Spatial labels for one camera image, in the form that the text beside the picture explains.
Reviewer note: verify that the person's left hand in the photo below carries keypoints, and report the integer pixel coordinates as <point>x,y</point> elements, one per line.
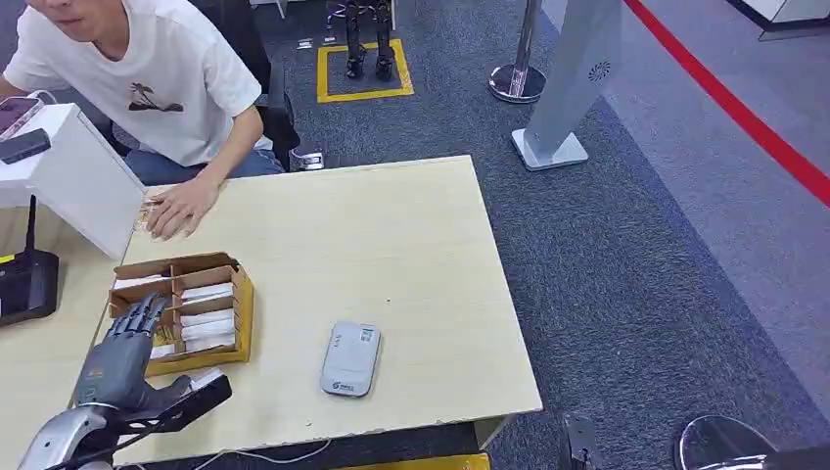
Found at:
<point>185,204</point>

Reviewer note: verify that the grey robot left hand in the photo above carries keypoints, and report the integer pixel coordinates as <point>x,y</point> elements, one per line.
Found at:
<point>117,370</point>

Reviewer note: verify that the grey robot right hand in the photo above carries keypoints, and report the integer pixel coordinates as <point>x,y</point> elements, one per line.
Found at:
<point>580,444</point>

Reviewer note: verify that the small stack of cards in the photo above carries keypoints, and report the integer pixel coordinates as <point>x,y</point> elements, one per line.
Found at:
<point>144,217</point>

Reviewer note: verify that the grey card reader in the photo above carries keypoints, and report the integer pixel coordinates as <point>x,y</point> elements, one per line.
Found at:
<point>350,358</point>

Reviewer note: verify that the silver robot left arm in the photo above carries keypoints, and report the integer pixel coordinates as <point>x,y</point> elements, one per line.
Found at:
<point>61,438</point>

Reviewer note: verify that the white card stack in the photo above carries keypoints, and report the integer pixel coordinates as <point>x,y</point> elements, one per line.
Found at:
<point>207,292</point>
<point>163,351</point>
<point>136,283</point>
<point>206,317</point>
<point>211,338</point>

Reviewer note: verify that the gold foil packet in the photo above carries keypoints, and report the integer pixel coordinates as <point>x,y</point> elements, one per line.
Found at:
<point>165,334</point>

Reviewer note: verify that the white box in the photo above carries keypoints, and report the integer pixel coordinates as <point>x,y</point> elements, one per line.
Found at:
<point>84,175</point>

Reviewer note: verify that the black router with antenna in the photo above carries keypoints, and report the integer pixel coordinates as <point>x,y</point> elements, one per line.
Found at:
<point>29,285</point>

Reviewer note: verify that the wooden card box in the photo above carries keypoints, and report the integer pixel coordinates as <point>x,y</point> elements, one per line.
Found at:
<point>243,311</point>

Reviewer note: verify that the black office chair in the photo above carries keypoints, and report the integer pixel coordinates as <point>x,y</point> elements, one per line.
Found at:
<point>279,110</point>

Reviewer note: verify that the chrome round base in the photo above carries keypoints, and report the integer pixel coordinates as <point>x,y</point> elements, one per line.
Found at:
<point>720,444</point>

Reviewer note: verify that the person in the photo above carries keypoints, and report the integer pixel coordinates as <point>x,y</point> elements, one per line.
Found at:
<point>155,65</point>

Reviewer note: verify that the yellow floor tape strip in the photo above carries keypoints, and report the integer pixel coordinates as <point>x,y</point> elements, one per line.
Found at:
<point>428,463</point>

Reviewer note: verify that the black handheld device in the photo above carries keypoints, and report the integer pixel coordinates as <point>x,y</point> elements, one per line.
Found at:
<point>24,146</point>

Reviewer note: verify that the pink smartphone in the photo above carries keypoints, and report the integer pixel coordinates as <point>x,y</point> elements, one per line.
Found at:
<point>18,115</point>

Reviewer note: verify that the yellow floor tape square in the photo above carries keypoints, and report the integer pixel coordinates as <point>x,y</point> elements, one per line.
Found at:
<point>363,96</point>

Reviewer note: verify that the black robot legs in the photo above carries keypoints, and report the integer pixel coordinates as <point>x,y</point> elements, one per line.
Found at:
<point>384,39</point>

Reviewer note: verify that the grey kiosk stand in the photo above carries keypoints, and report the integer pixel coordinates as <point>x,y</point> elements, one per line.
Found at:
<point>570,78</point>

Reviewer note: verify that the red floor tape line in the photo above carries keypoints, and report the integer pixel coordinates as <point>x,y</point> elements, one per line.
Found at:
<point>733,107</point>

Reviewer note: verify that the white cabinet with dark base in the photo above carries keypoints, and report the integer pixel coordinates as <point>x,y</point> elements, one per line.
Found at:
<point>788,13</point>

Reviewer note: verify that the chrome stanchion post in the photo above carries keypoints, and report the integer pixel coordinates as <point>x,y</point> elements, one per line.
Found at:
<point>517,81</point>

